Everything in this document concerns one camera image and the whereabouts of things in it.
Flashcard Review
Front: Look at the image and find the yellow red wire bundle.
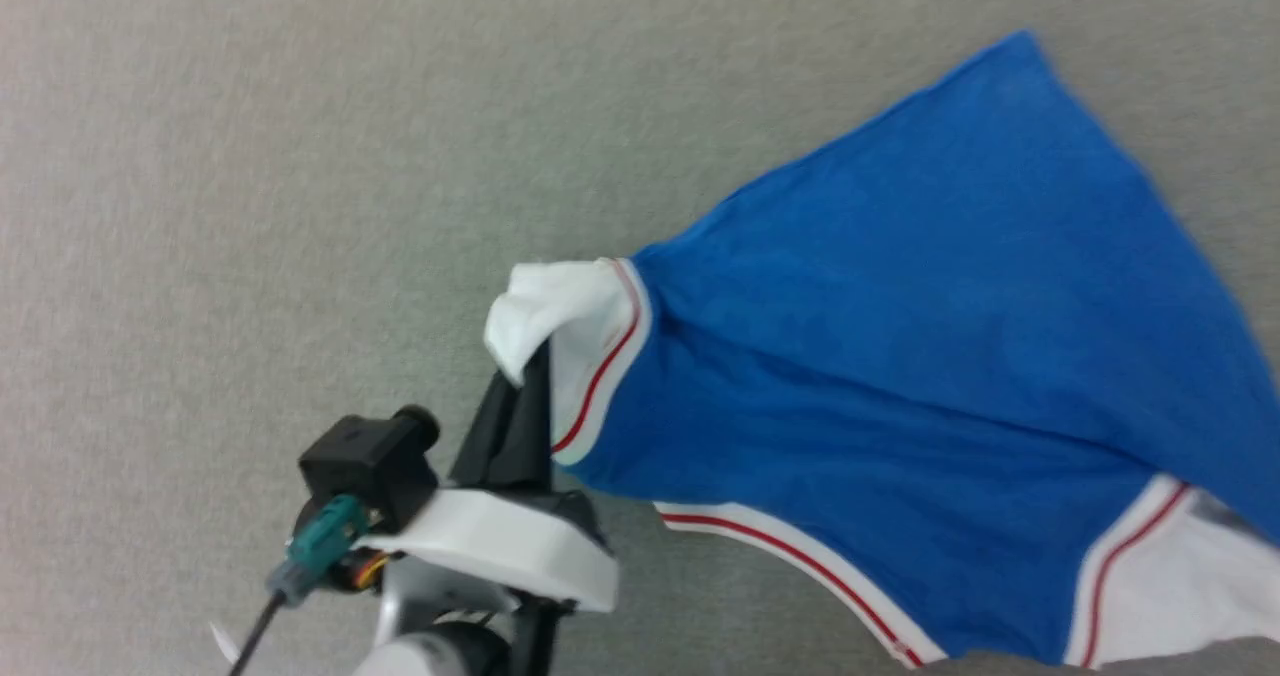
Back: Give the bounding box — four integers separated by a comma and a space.
348, 550, 389, 593

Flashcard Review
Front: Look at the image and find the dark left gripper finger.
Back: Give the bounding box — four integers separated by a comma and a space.
520, 341, 555, 489
450, 372, 533, 489

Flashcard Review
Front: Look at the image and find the thin black camera cable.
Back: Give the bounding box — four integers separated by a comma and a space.
228, 591, 293, 676

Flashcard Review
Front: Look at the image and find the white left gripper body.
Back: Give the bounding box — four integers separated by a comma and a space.
352, 486, 621, 614

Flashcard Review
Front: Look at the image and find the blue and white garment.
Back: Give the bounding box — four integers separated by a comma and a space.
483, 31, 1280, 669

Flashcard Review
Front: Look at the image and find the grey fabric sofa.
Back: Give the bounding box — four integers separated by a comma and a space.
0, 0, 1280, 676

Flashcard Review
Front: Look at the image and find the teal cable plug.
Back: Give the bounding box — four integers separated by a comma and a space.
265, 494, 371, 605

